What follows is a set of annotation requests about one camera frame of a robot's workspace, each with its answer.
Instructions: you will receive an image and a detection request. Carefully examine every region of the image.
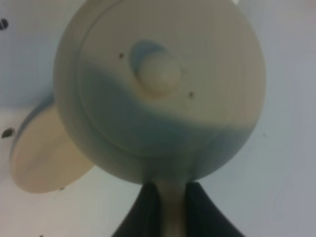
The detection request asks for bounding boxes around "beige teapot saucer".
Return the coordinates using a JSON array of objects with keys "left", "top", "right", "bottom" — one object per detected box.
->
[{"left": 9, "top": 96, "right": 94, "bottom": 194}]

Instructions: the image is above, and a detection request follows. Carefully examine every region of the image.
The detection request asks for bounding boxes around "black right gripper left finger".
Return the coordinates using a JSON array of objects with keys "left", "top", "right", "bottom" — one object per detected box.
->
[{"left": 113, "top": 183, "right": 166, "bottom": 237}]

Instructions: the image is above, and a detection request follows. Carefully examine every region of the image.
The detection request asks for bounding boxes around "beige ceramic teapot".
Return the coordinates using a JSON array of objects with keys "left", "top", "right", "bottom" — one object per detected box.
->
[{"left": 54, "top": 0, "right": 266, "bottom": 237}]

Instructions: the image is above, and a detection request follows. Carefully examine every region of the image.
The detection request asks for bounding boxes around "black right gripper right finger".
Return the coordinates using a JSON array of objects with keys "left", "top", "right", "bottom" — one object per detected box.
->
[{"left": 179, "top": 182, "right": 244, "bottom": 237}]

